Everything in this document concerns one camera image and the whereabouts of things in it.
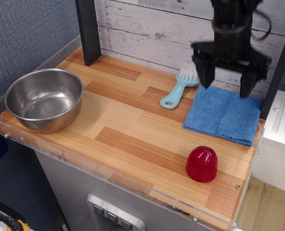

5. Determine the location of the dark left frame post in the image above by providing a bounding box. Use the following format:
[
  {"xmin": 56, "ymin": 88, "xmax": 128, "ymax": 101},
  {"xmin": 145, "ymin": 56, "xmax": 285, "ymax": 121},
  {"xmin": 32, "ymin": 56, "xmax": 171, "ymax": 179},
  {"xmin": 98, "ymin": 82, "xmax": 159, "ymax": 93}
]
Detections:
[{"xmin": 75, "ymin": 0, "xmax": 101, "ymax": 66}]

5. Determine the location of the dark right frame post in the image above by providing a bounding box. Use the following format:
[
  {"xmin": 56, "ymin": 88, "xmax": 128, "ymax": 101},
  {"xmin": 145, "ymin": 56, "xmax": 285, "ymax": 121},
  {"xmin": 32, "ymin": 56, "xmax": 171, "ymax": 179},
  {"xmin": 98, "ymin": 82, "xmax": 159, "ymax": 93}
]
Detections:
[{"xmin": 259, "ymin": 45, "xmax": 285, "ymax": 120}]

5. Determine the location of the red plastic dome cup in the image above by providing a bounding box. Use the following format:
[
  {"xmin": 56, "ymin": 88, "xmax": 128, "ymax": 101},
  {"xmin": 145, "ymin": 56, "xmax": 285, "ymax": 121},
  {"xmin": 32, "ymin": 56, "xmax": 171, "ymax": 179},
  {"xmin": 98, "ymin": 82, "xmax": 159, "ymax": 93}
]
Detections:
[{"xmin": 186, "ymin": 146, "xmax": 218, "ymax": 183}]

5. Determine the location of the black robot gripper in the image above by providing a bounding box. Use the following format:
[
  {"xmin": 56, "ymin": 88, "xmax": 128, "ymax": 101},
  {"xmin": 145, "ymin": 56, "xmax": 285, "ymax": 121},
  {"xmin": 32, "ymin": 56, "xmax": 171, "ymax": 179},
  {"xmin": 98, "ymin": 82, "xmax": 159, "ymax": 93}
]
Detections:
[{"xmin": 191, "ymin": 24, "xmax": 272, "ymax": 98}]

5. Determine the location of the white metal side cabinet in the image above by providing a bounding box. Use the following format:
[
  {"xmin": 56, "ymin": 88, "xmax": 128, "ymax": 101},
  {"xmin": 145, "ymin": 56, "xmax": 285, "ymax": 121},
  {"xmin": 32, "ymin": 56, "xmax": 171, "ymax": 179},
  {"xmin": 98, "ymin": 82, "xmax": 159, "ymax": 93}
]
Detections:
[{"xmin": 252, "ymin": 90, "xmax": 285, "ymax": 191}]

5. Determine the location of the light blue dish brush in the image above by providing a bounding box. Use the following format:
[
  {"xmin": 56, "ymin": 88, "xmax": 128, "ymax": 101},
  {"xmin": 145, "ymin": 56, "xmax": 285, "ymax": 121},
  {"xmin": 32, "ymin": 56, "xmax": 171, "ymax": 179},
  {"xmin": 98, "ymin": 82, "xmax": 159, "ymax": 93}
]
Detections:
[{"xmin": 160, "ymin": 67, "xmax": 199, "ymax": 109}]

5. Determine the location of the black yellow braided cable bundle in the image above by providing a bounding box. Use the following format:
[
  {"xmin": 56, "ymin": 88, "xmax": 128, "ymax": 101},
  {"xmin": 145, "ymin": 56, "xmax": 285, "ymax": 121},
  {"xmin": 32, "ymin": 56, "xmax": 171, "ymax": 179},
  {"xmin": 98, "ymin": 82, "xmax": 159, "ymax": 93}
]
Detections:
[{"xmin": 0, "ymin": 208, "xmax": 31, "ymax": 231}]

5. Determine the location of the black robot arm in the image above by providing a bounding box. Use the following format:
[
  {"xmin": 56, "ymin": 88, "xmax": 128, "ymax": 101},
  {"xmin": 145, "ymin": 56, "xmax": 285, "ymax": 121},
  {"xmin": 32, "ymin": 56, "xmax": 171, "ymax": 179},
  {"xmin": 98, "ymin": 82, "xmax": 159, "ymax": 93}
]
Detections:
[{"xmin": 191, "ymin": 0, "xmax": 272, "ymax": 98}]

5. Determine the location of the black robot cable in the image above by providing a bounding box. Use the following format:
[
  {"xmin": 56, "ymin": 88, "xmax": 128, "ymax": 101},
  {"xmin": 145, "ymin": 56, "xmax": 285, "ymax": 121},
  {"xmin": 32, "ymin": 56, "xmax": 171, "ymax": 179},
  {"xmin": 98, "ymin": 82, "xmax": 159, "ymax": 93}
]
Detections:
[{"xmin": 252, "ymin": 7, "xmax": 272, "ymax": 40}]

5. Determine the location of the clear acrylic edge guard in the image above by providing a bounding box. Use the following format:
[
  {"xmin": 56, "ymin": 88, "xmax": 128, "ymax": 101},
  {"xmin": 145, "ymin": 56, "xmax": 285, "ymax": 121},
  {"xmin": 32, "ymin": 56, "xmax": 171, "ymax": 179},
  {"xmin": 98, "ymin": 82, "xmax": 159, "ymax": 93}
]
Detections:
[{"xmin": 0, "ymin": 112, "xmax": 262, "ymax": 231}]

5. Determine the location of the dark frame post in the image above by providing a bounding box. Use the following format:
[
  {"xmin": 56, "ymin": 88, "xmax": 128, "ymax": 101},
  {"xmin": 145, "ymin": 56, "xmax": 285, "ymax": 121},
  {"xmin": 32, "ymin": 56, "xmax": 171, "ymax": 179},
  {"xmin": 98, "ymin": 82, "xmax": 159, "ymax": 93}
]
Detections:
[
  {"xmin": 259, "ymin": 45, "xmax": 285, "ymax": 120},
  {"xmin": 75, "ymin": 0, "xmax": 101, "ymax": 66}
]

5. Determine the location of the stainless steel bowl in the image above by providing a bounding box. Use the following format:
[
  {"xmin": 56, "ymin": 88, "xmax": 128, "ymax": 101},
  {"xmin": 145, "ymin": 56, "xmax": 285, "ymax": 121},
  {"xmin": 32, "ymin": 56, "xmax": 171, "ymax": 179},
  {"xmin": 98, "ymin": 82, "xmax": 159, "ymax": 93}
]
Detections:
[{"xmin": 4, "ymin": 69, "xmax": 84, "ymax": 133}]

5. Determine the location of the blue cloth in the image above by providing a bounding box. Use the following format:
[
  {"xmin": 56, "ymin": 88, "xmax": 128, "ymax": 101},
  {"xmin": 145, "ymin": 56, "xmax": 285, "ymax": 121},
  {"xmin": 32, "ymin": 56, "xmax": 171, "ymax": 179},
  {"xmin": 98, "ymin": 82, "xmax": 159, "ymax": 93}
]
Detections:
[{"xmin": 183, "ymin": 86, "xmax": 263, "ymax": 147}]

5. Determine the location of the silver button control panel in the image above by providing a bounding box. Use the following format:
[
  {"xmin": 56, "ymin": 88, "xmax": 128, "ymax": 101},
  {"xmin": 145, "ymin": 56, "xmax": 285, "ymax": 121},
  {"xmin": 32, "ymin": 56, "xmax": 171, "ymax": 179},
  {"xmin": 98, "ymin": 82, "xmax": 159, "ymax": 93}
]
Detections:
[{"xmin": 87, "ymin": 193, "xmax": 146, "ymax": 231}]

